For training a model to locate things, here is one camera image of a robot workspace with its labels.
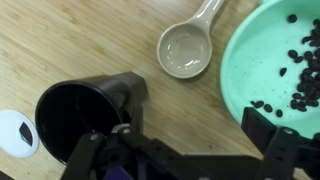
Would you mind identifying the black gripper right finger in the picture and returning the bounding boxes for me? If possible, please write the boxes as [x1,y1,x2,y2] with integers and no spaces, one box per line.
[241,107,320,180]

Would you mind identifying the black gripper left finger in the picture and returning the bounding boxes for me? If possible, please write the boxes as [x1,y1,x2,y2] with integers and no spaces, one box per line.
[60,123,214,180]

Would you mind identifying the light green bowl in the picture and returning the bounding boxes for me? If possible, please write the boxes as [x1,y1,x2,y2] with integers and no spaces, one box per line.
[219,0,320,139]

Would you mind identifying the black cup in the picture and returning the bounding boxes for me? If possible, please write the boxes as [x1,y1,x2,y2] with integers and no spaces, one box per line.
[34,71,149,166]

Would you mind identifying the scattered coffee beans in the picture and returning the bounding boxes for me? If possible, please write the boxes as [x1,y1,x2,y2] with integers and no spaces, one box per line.
[250,13,320,118]

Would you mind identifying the white cup lid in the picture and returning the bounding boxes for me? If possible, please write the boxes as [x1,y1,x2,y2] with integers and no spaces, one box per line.
[0,109,40,159]

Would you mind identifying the wooden spoon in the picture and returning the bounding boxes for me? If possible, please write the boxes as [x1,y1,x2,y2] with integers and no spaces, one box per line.
[156,0,226,80]

